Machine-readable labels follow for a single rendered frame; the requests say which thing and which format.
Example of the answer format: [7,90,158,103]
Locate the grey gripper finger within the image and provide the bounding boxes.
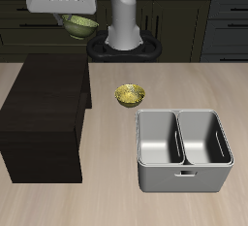
[53,13,65,26]

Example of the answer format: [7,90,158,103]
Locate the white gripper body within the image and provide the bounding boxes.
[25,0,98,16]

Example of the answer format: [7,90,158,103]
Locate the green bowl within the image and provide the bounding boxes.
[61,14,100,41]

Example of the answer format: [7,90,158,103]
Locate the yellow bowl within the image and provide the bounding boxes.
[114,83,146,109]

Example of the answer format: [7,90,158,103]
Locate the dark wooden cabinet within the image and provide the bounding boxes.
[0,52,93,184]

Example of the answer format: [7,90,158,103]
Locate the dark kitchen cupboards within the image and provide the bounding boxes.
[0,0,248,64]

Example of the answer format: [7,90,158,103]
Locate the white basket with two bins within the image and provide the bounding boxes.
[135,108,235,194]

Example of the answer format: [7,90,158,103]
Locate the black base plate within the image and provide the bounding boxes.
[86,29,163,63]

